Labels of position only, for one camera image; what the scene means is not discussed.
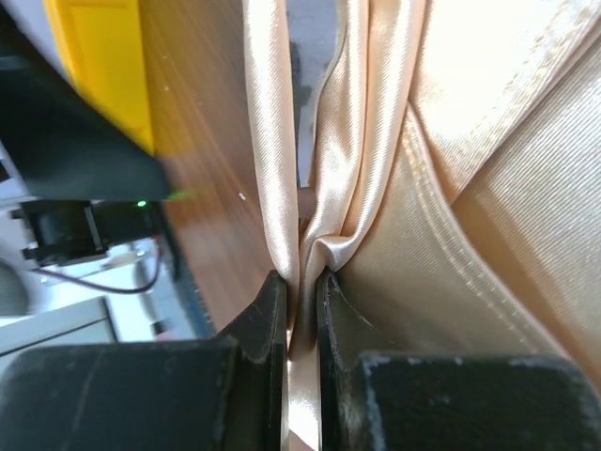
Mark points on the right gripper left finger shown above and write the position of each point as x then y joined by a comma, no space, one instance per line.
223,393

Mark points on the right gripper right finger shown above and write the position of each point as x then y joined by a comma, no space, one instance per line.
376,396

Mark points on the peach cloth napkin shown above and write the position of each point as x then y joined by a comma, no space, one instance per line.
455,180

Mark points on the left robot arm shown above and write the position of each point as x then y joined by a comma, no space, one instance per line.
90,185

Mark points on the yellow plastic tray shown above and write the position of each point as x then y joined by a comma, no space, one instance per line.
100,43

